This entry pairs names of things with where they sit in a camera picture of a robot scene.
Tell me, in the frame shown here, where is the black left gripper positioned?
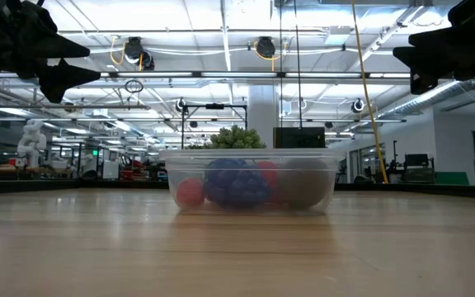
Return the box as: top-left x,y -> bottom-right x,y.
0,0 -> 101,104

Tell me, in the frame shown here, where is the small red tomato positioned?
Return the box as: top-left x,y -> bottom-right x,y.
256,160 -> 280,186
175,177 -> 206,210

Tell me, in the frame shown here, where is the brown toy kiwi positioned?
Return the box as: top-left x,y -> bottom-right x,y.
277,158 -> 332,210

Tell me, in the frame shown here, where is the purple toy grape bunch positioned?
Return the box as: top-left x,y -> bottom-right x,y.
203,158 -> 274,210

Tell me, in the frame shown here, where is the clear plastic tupperware container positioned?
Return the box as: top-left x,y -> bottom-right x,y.
158,148 -> 346,215

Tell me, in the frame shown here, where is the white robot figure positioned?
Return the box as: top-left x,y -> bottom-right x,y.
16,119 -> 48,169

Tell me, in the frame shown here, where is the desk with dark monitor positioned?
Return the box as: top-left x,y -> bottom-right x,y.
404,153 -> 435,183

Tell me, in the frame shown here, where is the green panel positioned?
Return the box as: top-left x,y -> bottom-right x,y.
434,171 -> 470,186

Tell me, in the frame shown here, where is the black computer case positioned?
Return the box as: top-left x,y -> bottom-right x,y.
273,126 -> 327,149

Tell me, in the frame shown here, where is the long ceiling light bar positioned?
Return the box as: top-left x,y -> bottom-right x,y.
99,69 -> 412,80

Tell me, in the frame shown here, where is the white building pillar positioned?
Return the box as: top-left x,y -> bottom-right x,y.
247,84 -> 280,149

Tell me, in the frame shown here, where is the green succulent plant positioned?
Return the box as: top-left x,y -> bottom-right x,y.
187,125 -> 267,150

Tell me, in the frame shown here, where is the yellow hanging cable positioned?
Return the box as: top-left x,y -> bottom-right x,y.
350,0 -> 389,184

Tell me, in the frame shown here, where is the thin black hanging cable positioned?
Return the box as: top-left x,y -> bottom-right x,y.
293,0 -> 303,129
278,0 -> 284,128

